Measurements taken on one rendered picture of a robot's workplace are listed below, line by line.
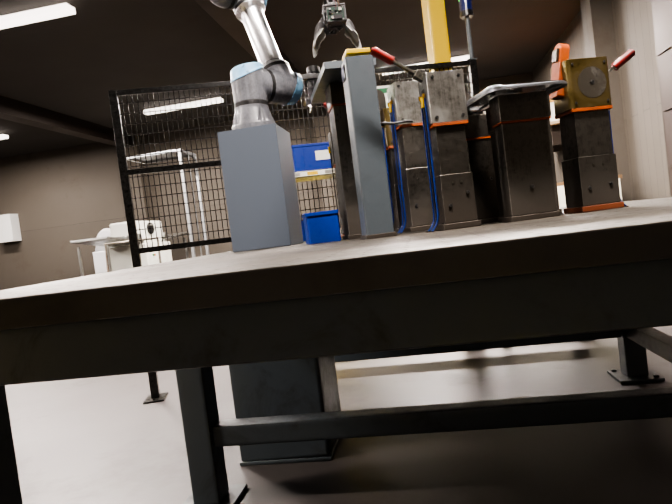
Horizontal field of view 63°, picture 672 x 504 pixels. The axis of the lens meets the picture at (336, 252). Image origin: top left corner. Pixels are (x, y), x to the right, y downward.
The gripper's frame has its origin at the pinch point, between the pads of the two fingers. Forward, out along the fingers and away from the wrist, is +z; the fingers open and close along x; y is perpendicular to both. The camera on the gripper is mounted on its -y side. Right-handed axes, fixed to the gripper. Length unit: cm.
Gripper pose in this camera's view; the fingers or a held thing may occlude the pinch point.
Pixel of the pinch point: (337, 56)
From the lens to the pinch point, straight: 185.3
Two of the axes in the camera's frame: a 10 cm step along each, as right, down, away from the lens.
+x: 9.9, -1.3, 0.4
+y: 0.5, 0.3, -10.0
